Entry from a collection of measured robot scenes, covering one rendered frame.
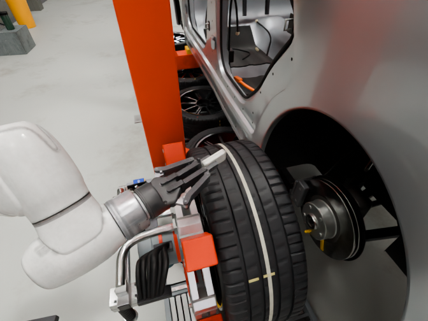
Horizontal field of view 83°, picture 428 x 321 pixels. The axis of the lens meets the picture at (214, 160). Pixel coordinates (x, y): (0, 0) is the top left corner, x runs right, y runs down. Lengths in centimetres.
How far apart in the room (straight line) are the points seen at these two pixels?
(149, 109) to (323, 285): 155
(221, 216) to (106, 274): 141
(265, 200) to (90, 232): 42
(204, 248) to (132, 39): 65
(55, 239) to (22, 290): 168
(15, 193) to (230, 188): 46
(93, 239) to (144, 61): 60
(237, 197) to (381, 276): 160
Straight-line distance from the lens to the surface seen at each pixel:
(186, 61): 300
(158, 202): 51
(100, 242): 49
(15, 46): 613
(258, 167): 73
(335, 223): 102
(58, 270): 50
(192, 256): 60
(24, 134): 48
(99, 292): 192
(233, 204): 65
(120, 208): 50
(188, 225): 67
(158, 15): 86
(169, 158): 88
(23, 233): 243
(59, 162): 48
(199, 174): 56
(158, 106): 97
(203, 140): 191
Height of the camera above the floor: 168
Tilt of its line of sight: 43 degrees down
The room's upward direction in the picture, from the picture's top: straight up
